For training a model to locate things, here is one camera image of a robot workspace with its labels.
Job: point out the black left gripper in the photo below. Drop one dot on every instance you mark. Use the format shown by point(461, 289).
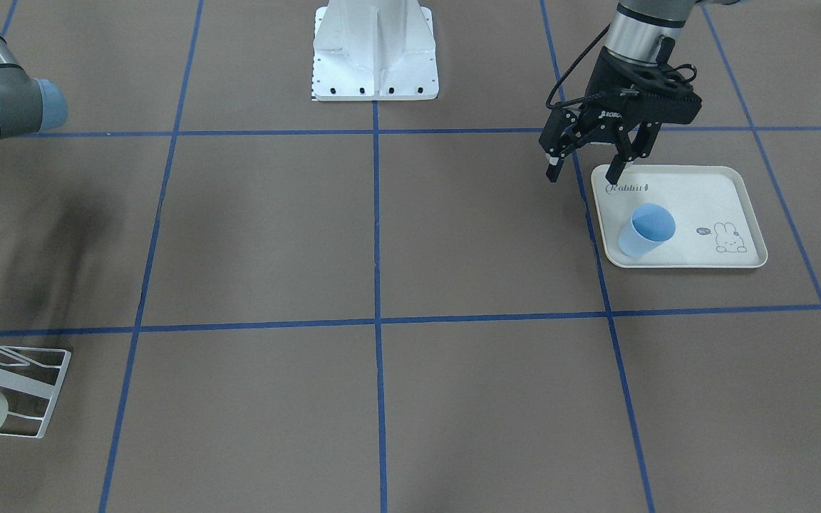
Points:
point(608, 78)

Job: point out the blue cup front row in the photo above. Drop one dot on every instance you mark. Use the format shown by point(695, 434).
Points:
point(647, 227)

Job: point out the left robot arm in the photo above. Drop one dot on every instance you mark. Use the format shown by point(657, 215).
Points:
point(641, 32)

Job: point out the cream plastic tray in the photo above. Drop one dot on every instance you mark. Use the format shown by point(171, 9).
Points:
point(716, 227)

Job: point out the white wire cup rack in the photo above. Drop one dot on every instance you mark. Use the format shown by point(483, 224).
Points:
point(31, 378)

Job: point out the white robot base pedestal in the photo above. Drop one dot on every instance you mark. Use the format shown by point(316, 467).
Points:
point(374, 51)

